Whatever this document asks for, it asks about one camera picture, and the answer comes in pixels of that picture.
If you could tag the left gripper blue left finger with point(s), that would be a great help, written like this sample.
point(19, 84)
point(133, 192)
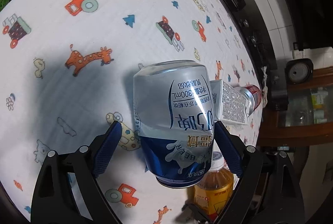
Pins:
point(104, 147)

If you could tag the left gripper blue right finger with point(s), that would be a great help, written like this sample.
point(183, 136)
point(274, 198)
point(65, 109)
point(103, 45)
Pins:
point(229, 147)

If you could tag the amber tea bottle red label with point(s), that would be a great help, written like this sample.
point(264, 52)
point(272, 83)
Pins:
point(212, 193)

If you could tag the white milk carton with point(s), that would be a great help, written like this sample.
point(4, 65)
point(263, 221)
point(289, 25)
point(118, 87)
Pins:
point(229, 105)

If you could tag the red cola can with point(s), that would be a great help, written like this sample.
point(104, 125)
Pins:
point(253, 95)

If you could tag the blue silver beer can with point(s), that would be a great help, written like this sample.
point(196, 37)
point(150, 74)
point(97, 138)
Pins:
point(174, 119)

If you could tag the white rag on counter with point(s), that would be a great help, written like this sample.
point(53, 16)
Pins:
point(265, 88)

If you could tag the brown wooden glass cabinet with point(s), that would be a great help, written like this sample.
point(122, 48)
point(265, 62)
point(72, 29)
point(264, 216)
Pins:
point(308, 118)

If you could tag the black rice cooker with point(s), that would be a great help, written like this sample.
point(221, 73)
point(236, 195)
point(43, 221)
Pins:
point(299, 71)

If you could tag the white cartoon print tablecloth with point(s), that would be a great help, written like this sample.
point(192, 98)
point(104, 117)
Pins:
point(67, 69)

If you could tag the black gas stove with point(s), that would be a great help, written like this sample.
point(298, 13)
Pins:
point(254, 32)

